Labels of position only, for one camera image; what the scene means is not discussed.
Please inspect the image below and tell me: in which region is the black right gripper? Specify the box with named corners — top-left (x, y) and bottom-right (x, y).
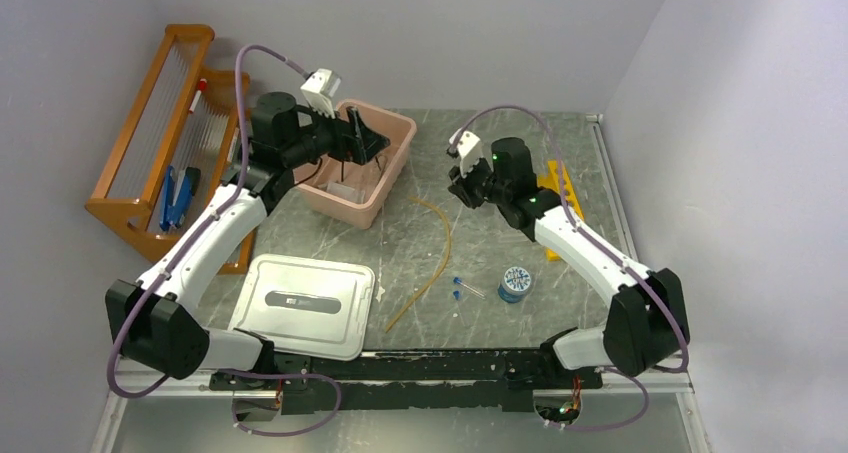
top-left (448, 152), bottom-right (510, 209)

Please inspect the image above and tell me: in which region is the yellow test tube rack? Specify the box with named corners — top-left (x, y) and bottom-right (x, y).
top-left (537, 159), bottom-right (588, 262)

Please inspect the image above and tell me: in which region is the blue capped test tube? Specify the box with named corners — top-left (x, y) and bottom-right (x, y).
top-left (453, 277), bottom-right (486, 299)
top-left (452, 290), bottom-right (469, 327)

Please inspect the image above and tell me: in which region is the blue patterned round tin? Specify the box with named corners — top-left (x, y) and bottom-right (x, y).
top-left (497, 266), bottom-right (533, 304)

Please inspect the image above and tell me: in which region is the pink plastic bin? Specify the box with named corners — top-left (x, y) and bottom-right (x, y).
top-left (294, 99), bottom-right (417, 229)

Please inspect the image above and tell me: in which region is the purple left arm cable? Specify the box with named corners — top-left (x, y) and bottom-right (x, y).
top-left (105, 44), bottom-right (346, 438)

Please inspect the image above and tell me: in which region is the tan rubber tubing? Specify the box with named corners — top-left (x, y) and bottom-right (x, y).
top-left (384, 198), bottom-right (456, 335)

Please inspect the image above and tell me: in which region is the wooden drying rack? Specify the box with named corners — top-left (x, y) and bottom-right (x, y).
top-left (85, 24), bottom-right (238, 262)

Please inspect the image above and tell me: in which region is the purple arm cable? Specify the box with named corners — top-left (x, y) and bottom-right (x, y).
top-left (450, 105), bottom-right (690, 433)
top-left (105, 44), bottom-right (346, 438)

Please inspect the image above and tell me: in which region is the white metal tray lid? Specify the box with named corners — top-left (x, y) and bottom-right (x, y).
top-left (229, 254), bottom-right (376, 361)

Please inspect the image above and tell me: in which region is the black wire ring tripod stand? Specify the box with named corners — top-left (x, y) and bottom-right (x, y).
top-left (330, 155), bottom-right (387, 184)

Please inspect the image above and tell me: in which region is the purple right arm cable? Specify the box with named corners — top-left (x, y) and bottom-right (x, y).
top-left (450, 105), bottom-right (690, 433)

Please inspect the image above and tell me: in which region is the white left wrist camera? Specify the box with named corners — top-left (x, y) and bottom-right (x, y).
top-left (300, 68), bottom-right (341, 119)

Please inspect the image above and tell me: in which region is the red and white marker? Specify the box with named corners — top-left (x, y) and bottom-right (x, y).
top-left (188, 78), bottom-right (208, 115)

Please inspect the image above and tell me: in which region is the aluminium frame rail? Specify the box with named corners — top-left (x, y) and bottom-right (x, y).
top-left (89, 349), bottom-right (713, 453)

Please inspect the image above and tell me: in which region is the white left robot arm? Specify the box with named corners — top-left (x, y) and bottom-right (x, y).
top-left (105, 92), bottom-right (391, 398)

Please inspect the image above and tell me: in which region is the blue stapler tool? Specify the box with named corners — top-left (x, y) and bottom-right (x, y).
top-left (159, 165), bottom-right (201, 233)

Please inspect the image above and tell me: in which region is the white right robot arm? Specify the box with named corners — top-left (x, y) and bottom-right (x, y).
top-left (447, 131), bottom-right (690, 387)

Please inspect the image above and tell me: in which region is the small white plastic bag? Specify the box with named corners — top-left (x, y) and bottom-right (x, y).
top-left (326, 182), bottom-right (364, 204)

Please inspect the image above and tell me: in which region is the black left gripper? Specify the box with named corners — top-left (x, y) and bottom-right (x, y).
top-left (284, 97), bottom-right (391, 169)

